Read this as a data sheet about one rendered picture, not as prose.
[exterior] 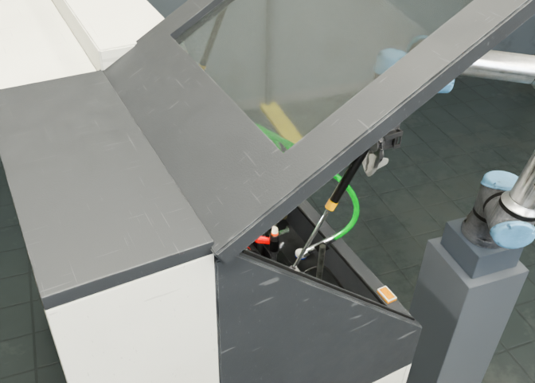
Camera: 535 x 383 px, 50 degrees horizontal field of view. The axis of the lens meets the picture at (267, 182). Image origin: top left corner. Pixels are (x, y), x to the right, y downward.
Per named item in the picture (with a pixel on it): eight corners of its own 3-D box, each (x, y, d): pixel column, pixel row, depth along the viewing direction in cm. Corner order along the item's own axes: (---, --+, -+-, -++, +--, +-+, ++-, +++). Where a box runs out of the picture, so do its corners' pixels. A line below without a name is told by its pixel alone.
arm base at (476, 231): (489, 213, 197) (497, 191, 191) (518, 242, 186) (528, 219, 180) (451, 223, 193) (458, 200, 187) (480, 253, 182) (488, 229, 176)
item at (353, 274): (403, 353, 164) (412, 316, 154) (390, 358, 162) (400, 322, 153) (294, 224, 207) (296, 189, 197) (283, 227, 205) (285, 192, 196)
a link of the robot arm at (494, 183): (507, 199, 188) (519, 166, 180) (517, 226, 177) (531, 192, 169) (470, 197, 189) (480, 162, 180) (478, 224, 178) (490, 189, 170)
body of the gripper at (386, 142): (400, 150, 156) (408, 111, 149) (374, 158, 153) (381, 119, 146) (383, 136, 162) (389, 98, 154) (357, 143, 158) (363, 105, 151)
